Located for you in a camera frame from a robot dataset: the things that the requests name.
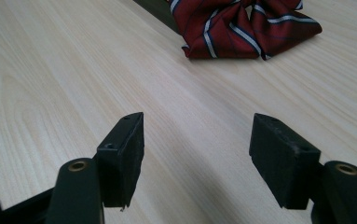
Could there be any dark box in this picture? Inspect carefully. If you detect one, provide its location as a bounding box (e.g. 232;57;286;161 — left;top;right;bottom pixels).
131;0;181;35

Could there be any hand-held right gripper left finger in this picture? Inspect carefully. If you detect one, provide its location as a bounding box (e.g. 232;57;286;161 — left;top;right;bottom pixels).
96;111;145;209

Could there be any red striped bow tie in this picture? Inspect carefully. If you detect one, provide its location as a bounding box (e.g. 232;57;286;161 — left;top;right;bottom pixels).
168;0;323;62

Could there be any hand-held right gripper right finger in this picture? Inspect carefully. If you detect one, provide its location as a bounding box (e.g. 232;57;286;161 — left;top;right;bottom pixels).
248;112;322;210

